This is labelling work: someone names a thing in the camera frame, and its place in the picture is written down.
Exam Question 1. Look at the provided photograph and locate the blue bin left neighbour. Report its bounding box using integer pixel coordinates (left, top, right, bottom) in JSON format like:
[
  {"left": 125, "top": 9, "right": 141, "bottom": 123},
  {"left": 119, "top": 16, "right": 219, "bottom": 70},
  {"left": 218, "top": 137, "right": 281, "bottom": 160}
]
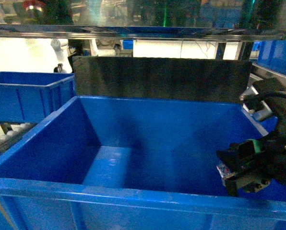
[{"left": 0, "top": 72, "right": 76, "bottom": 123}]

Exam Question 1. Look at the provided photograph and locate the black backing board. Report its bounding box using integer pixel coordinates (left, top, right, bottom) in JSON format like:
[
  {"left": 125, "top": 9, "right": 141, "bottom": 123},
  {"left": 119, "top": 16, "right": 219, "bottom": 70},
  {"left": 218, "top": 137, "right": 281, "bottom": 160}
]
[{"left": 73, "top": 57, "right": 252, "bottom": 104}]

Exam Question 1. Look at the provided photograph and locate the large open blue bin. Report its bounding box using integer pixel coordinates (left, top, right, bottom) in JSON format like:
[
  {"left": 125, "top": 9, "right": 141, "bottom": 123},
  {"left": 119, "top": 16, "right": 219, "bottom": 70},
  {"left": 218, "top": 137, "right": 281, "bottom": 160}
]
[{"left": 0, "top": 97, "right": 286, "bottom": 230}]

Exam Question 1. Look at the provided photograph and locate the stainless steel shelf front rail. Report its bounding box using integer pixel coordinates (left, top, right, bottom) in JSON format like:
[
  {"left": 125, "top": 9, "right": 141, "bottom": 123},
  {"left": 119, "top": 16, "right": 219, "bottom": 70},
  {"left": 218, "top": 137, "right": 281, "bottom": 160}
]
[{"left": 0, "top": 24, "right": 286, "bottom": 41}]

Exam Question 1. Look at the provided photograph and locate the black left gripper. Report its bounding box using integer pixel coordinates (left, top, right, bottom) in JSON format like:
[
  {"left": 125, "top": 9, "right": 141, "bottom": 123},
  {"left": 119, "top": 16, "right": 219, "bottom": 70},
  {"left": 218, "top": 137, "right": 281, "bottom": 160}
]
[{"left": 216, "top": 78, "right": 286, "bottom": 196}]

